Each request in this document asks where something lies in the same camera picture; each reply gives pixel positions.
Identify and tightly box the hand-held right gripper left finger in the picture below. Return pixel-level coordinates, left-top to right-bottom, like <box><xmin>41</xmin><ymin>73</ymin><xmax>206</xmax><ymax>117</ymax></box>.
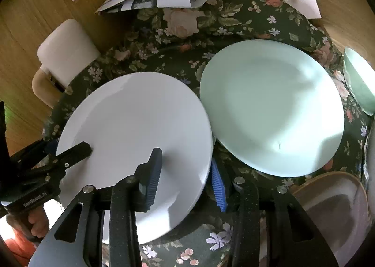
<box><xmin>28</xmin><ymin>147</ymin><xmax>163</xmax><ymax>267</ymax></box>

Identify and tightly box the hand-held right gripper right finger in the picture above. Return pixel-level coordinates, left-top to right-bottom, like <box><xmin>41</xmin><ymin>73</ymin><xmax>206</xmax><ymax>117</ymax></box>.
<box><xmin>210</xmin><ymin>158</ymin><xmax>340</xmax><ymax>267</ymax></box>

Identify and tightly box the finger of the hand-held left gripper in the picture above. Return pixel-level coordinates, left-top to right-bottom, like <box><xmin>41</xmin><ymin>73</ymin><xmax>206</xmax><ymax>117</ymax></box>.
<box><xmin>54</xmin><ymin>141</ymin><xmax>93</xmax><ymax>169</ymax></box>
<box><xmin>28</xmin><ymin>139</ymin><xmax>58</xmax><ymax>156</ymax></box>

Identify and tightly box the white plate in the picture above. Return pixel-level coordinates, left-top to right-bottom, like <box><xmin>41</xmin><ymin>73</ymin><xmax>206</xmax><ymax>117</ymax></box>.
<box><xmin>56</xmin><ymin>72</ymin><xmax>213</xmax><ymax>245</ymax></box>

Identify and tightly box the light green bowl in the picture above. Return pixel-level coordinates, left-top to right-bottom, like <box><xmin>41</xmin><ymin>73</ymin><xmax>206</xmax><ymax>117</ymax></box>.
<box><xmin>343</xmin><ymin>47</ymin><xmax>375</xmax><ymax>116</ymax></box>

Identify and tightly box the person's left hand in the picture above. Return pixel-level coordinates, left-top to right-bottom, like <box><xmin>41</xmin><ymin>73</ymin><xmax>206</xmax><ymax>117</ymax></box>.
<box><xmin>6</xmin><ymin>207</ymin><xmax>50</xmax><ymax>240</ymax></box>

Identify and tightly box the light green plate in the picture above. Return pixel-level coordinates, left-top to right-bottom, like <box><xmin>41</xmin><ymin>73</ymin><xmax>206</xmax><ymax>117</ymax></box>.
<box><xmin>199</xmin><ymin>39</ymin><xmax>345</xmax><ymax>179</ymax></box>

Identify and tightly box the white chair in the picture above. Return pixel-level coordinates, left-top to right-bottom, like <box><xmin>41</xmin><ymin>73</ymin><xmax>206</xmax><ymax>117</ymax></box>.
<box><xmin>32</xmin><ymin>19</ymin><xmax>101</xmax><ymax>109</ymax></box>

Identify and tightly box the beige plate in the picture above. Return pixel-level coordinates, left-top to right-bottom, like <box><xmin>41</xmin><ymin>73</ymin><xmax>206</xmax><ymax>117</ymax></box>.
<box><xmin>290</xmin><ymin>171</ymin><xmax>370</xmax><ymax>267</ymax></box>

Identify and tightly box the dark green floral tablecloth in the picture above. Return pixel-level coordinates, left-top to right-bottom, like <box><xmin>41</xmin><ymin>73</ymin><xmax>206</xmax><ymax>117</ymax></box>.
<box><xmin>42</xmin><ymin>0</ymin><xmax>372</xmax><ymax>267</ymax></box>

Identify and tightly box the white paper card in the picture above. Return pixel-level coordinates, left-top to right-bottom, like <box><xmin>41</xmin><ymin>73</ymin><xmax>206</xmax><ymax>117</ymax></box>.
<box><xmin>285</xmin><ymin>0</ymin><xmax>322</xmax><ymax>19</ymax></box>

